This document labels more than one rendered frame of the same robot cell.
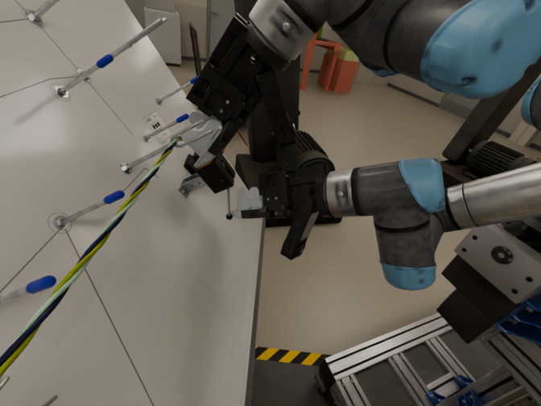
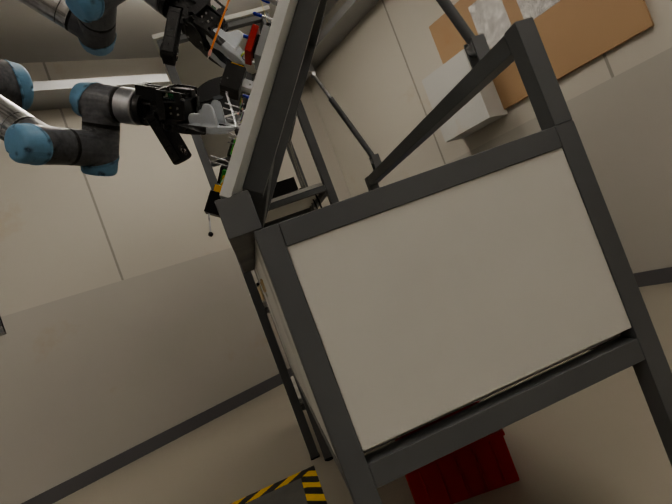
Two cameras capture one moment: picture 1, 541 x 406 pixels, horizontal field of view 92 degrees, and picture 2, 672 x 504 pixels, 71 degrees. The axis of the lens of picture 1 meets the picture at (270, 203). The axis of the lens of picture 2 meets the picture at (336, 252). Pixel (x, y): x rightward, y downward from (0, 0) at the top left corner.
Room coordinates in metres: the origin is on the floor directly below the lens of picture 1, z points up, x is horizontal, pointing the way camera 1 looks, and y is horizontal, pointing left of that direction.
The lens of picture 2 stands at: (1.38, 0.07, 0.71)
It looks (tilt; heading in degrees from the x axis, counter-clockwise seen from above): 1 degrees up; 174
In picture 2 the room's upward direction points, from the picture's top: 21 degrees counter-clockwise
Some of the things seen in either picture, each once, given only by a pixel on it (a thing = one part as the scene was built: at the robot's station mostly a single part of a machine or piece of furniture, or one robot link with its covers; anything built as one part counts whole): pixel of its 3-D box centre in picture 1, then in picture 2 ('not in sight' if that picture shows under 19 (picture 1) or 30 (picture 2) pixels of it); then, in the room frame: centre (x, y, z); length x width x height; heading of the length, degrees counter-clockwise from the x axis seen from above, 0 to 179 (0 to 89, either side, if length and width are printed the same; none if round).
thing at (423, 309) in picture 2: not in sight; (379, 287); (0.03, 0.30, 0.60); 1.17 x 0.58 x 0.40; 5
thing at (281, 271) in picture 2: not in sight; (401, 353); (0.03, 0.30, 0.40); 1.18 x 0.60 x 0.80; 5
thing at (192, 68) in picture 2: not in sight; (283, 234); (-0.89, 0.11, 0.92); 0.61 x 0.50 x 1.85; 5
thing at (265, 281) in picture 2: not in sight; (288, 334); (0.32, 0.03, 0.60); 0.55 x 0.03 x 0.39; 5
